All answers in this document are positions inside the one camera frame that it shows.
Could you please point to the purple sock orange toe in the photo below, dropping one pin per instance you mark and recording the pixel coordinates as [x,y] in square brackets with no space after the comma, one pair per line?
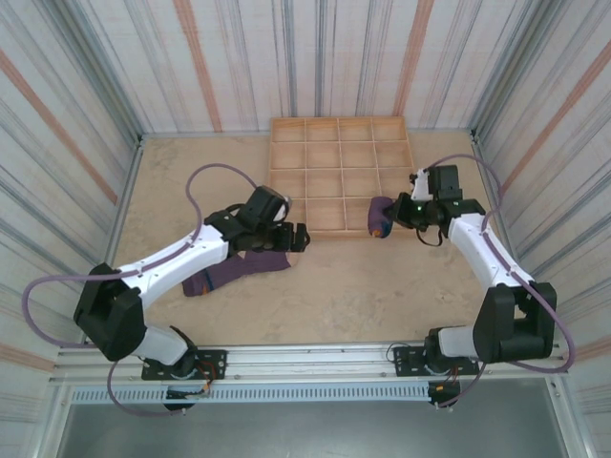
[378,217]
[258,264]

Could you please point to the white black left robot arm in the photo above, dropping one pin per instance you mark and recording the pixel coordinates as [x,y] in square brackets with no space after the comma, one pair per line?
[181,257]

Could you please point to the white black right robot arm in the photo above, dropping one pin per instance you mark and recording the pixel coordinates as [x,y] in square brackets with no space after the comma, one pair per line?
[482,248]

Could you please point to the wooden compartment tray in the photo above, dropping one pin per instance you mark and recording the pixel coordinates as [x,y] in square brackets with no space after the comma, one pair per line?
[324,157]

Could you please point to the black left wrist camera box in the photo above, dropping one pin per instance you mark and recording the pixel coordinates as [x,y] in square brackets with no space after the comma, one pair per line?
[265,205]

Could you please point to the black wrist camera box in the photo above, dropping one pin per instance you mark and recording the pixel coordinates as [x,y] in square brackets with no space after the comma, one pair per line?
[441,180]
[265,205]

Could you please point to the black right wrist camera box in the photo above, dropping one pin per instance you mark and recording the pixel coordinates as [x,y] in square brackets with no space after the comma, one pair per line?
[441,180]

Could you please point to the aluminium table edge rail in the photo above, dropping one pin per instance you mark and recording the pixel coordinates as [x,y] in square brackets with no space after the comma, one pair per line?
[114,238]
[507,238]

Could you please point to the aluminium mounting rail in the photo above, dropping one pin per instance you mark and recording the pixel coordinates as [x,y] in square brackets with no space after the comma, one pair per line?
[310,365]

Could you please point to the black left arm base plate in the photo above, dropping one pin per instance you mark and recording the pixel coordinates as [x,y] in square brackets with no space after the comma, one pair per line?
[215,365]

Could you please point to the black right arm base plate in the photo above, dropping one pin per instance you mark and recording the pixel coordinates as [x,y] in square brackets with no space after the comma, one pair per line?
[406,362]

